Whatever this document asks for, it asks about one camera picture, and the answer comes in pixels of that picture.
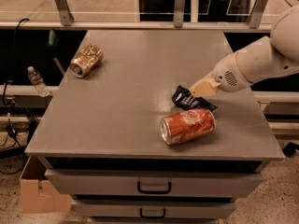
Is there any brown cardboard box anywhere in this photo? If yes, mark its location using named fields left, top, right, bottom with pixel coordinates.
left=20, top=157, right=71, bottom=214

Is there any grey drawer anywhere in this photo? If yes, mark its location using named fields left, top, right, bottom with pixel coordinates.
left=46, top=169, right=263, bottom=198
left=72, top=200, right=235, bottom=219

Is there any right metal bracket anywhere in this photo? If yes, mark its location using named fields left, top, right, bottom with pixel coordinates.
left=247, top=0, right=268, bottom=29

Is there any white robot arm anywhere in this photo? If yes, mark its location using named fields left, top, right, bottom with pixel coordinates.
left=189, top=6, right=299, bottom=97

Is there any gold crushed soda can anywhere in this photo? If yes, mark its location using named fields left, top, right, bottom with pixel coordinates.
left=70, top=44, right=104, bottom=78

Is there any metal bracket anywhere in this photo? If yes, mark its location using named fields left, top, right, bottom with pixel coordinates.
left=247, top=0, right=268, bottom=29
left=173, top=0, right=185, bottom=28
left=54, top=0, right=74, bottom=26

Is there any green handled tool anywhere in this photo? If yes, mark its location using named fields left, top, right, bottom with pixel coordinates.
left=46, top=29, right=64, bottom=75

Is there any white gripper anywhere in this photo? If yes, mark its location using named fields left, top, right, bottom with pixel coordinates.
left=189, top=53, right=249, bottom=98

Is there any grey upper drawer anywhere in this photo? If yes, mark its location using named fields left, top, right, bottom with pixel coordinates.
left=46, top=169, right=263, bottom=198

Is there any grey lower drawer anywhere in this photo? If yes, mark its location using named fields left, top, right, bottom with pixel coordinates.
left=72, top=200, right=235, bottom=219

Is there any dark blue rxbar wrapper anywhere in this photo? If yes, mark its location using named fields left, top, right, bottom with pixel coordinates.
left=172, top=86, right=217, bottom=112

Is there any grey cabinet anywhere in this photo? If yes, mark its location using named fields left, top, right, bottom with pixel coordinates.
left=26, top=30, right=283, bottom=224

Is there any black cable left side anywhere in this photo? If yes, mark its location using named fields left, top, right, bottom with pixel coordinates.
left=1, top=17, right=31, bottom=107

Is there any left metal bracket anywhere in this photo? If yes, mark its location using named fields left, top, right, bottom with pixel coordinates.
left=54, top=0, right=74, bottom=26

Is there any clear plastic water bottle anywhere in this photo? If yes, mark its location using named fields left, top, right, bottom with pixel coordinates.
left=27, top=66, right=50, bottom=97

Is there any black lower drawer handle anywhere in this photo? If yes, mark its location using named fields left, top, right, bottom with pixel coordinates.
left=139, top=208, right=166, bottom=218

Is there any red coke can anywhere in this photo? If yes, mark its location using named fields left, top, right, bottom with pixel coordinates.
left=160, top=108, right=215, bottom=145

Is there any black upper drawer handle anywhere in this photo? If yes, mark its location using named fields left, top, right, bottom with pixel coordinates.
left=136, top=181, right=172, bottom=195

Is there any black drawer handle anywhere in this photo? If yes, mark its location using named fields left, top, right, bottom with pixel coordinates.
left=136, top=181, right=172, bottom=195
left=139, top=208, right=166, bottom=218

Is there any middle metal bracket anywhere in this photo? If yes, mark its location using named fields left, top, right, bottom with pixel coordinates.
left=173, top=0, right=185, bottom=28

